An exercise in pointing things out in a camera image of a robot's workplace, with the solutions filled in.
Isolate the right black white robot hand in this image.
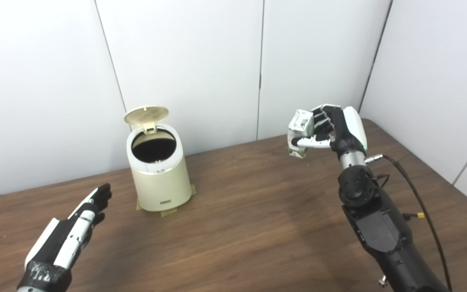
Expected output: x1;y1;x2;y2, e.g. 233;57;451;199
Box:
291;104;368;161

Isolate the cream round bin lid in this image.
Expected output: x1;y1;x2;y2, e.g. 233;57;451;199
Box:
124;106;169;135

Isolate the white green milk carton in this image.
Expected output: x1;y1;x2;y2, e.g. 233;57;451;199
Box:
287;109;315;158

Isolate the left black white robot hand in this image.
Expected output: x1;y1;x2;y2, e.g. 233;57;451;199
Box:
17;183;113;291

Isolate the cream-colored bin body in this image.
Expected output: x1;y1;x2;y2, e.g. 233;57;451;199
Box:
126;124;193;212

